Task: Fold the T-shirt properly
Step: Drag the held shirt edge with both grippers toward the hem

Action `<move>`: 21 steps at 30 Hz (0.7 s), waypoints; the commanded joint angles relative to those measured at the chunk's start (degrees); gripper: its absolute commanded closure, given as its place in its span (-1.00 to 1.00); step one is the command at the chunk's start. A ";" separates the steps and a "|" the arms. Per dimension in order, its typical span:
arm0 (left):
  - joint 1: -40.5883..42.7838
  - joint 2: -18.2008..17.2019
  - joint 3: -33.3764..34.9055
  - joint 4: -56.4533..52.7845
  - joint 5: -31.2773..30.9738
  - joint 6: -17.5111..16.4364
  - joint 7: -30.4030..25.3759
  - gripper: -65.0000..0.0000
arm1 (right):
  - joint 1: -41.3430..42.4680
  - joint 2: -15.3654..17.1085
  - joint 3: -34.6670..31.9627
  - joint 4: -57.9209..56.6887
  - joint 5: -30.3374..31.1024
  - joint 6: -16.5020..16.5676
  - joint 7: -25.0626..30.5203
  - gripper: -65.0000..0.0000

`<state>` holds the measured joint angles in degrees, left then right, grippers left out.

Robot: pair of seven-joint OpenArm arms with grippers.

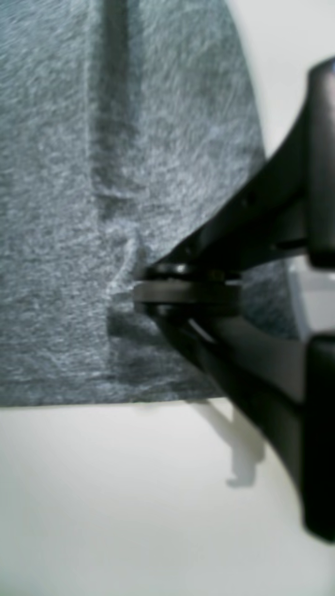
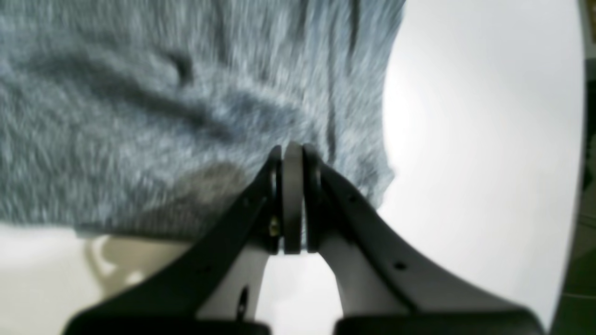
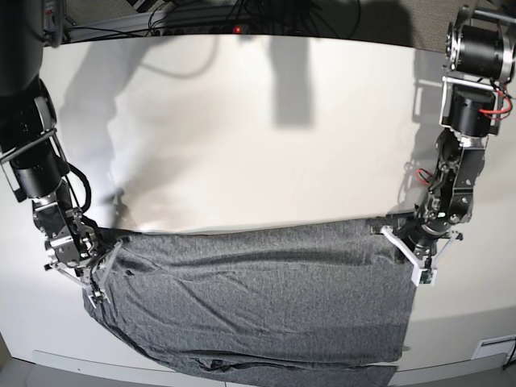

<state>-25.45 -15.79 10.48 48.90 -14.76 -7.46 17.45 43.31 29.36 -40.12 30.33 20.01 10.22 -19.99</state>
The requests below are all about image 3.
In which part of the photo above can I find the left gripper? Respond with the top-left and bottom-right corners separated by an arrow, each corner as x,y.
381,215 -> 462,285

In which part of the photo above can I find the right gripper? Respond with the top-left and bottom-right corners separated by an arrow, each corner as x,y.
44,225 -> 123,301

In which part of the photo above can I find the grey long-sleeve T-shirt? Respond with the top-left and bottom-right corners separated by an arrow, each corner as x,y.
84,219 -> 416,386

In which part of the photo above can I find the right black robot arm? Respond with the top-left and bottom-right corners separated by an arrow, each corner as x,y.
1,1 -> 123,306

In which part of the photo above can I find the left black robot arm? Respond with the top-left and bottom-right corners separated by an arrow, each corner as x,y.
379,2 -> 515,286

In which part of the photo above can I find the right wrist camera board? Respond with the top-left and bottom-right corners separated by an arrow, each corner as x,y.
86,289 -> 110,309

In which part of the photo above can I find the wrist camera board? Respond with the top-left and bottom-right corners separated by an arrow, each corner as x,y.
418,268 -> 437,286
86,289 -> 110,309

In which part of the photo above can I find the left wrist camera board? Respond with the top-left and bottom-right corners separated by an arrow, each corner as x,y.
418,268 -> 437,286

